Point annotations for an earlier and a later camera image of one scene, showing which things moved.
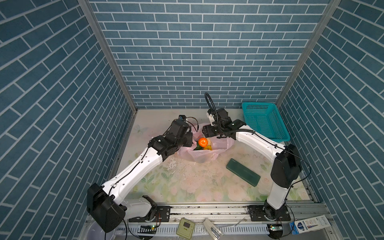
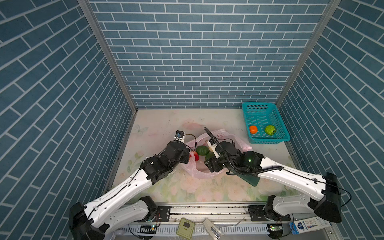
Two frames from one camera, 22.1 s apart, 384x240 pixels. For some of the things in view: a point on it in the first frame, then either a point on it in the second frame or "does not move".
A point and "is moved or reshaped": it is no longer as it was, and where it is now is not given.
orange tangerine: (203, 142) is moved or reshaped
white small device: (214, 231) does not move
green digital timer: (185, 228) does not move
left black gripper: (189, 142) to (186, 153)
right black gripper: (207, 130) to (212, 162)
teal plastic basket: (265, 118) does not move
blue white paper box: (309, 224) does not move
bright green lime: (198, 147) to (270, 130)
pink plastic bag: (219, 145) is moved or reshaped
